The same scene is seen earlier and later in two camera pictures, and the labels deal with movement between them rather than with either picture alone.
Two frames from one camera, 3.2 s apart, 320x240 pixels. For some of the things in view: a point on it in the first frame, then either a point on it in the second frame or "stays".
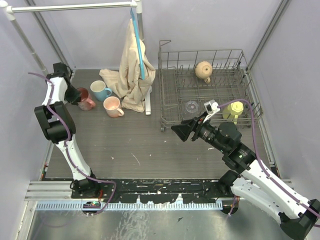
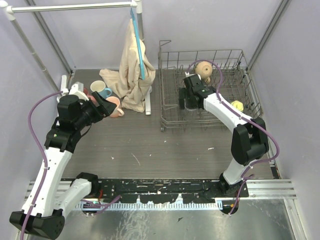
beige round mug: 203,70 stays
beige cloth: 128,83 stays
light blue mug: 100,92 stays
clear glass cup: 191,108 stays
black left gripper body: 72,94 to 99,105
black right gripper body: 205,131 to 189,102
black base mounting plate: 164,191 stays
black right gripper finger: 183,130 to 182,96
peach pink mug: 111,104 stays
